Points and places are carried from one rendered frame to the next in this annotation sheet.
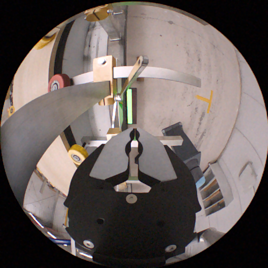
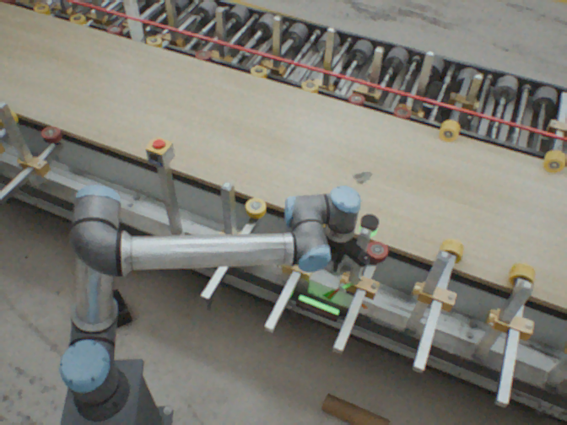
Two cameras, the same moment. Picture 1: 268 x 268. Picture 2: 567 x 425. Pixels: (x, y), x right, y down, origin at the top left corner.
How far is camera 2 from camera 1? 1.68 m
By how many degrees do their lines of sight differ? 39
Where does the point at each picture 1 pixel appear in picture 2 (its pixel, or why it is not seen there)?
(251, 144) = not seen: outside the picture
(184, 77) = (344, 332)
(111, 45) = (401, 319)
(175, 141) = (275, 319)
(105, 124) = not seen: hidden behind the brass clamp
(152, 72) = (353, 310)
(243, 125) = not seen: outside the picture
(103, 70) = (366, 284)
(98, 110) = (326, 278)
